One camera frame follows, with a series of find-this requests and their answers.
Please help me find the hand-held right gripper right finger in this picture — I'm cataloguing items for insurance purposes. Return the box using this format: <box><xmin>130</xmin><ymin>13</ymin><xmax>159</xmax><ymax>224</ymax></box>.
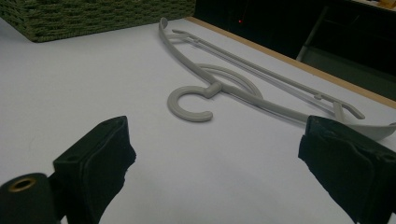
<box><xmin>297</xmin><ymin>115</ymin><xmax>396</xmax><ymax>224</ymax></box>

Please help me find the metal stand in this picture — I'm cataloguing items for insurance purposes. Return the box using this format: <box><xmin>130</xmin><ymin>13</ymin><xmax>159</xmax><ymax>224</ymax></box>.
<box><xmin>295</xmin><ymin>5</ymin><xmax>331</xmax><ymax>63</ymax></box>

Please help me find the green woven basket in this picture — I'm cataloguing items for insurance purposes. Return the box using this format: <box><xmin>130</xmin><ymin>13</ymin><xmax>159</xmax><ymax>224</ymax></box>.
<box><xmin>0</xmin><ymin>0</ymin><xmax>197</xmax><ymax>44</ymax></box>

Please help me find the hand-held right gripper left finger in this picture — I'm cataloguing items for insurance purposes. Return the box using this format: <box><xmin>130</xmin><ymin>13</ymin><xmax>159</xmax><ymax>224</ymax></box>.
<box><xmin>48</xmin><ymin>115</ymin><xmax>137</xmax><ymax>224</ymax></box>

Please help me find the grey plastic clothes hanger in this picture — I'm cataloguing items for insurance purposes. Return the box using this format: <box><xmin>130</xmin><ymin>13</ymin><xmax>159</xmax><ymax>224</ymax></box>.
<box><xmin>158</xmin><ymin>17</ymin><xmax>396</xmax><ymax>142</ymax></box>

